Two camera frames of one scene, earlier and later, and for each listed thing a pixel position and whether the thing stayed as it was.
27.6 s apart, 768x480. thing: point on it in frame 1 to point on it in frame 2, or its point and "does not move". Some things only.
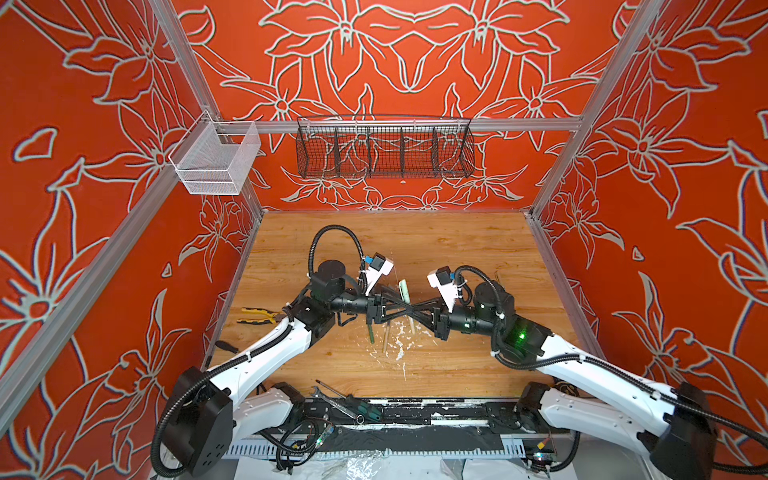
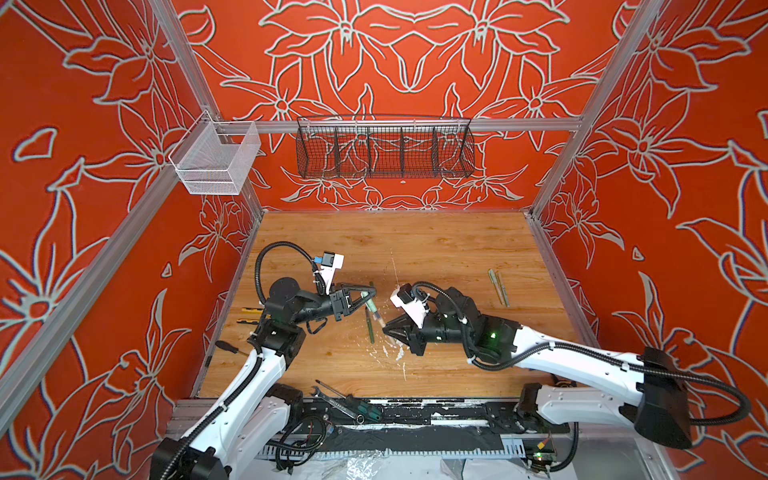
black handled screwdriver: [226, 346] does not move
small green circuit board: [541, 456] does not move
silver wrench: [359, 419] does not move
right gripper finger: [425, 320] to [412, 345]
